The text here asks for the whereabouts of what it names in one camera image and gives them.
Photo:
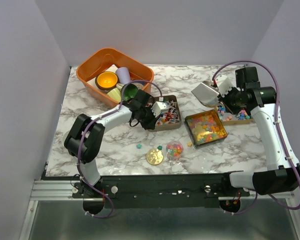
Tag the green bowl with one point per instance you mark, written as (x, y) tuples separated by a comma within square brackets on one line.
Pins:
[(128, 91)]

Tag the white teacup red handle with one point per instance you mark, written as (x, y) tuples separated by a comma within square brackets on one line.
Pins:
[(63, 139)]

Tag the clear glass jar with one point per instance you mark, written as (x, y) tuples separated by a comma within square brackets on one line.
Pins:
[(174, 150)]

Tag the gold tin of pastel candies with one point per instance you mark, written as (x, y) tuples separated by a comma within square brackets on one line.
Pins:
[(227, 118)]

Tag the floral patterned cup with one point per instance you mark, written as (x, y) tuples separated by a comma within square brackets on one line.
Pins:
[(139, 85)]

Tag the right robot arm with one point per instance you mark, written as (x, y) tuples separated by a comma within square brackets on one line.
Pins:
[(261, 103)]

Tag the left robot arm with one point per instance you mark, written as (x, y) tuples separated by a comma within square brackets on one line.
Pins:
[(84, 139)]

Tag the gold tin of translucent candies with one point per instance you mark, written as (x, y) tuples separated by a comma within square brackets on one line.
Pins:
[(205, 128)]

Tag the pale yellow cup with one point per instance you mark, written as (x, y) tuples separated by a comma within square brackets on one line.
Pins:
[(115, 94)]

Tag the orange-lined dark bowl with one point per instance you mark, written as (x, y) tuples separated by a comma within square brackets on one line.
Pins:
[(106, 80)]

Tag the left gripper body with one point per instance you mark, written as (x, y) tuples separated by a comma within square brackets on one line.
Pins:
[(146, 117)]

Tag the lavender cup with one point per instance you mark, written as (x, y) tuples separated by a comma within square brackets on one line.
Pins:
[(123, 75)]

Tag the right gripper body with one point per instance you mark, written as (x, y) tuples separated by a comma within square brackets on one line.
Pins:
[(232, 100)]

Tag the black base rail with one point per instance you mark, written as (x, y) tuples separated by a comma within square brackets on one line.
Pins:
[(161, 191)]

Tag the orange plastic bin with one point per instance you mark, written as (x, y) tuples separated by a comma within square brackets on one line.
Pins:
[(104, 59)]

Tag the tin of lollipops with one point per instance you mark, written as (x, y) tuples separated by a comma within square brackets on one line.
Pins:
[(172, 119)]

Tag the steel scoop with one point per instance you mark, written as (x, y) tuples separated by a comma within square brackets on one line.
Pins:
[(206, 94)]

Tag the gold jar lid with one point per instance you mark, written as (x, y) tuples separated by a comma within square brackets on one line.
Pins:
[(154, 156)]

